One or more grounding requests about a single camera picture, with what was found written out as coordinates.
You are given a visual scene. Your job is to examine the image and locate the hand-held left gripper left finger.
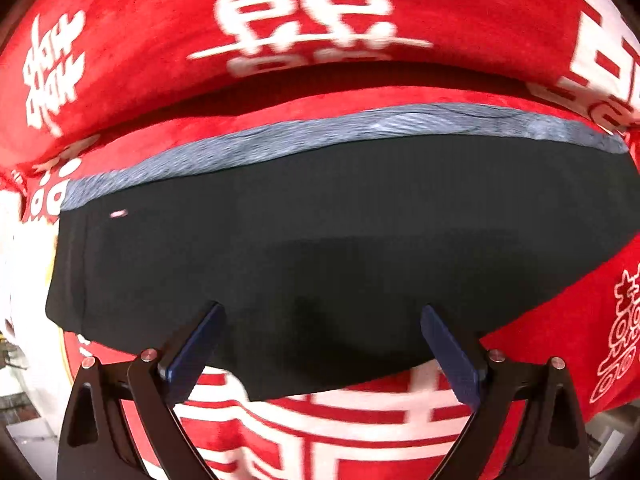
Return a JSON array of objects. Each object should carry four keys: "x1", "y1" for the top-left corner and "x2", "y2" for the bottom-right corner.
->
[{"x1": 56, "y1": 301, "x2": 226, "y2": 480}]

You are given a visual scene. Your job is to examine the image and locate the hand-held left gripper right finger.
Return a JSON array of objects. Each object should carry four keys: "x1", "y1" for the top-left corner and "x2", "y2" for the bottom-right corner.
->
[{"x1": 420, "y1": 304, "x2": 591, "y2": 480}]

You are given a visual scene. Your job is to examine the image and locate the black pants with blue waistband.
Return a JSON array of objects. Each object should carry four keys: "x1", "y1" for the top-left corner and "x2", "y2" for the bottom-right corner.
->
[{"x1": 45, "y1": 102, "x2": 640, "y2": 403}]

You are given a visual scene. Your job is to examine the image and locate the white cloth with gold trim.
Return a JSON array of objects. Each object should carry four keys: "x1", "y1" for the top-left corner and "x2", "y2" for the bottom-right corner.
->
[{"x1": 0, "y1": 190, "x2": 63, "y2": 346}]

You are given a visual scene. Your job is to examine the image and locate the red printed sofa cover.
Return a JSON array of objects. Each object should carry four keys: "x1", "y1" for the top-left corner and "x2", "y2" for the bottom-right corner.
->
[{"x1": 0, "y1": 0, "x2": 640, "y2": 480}]

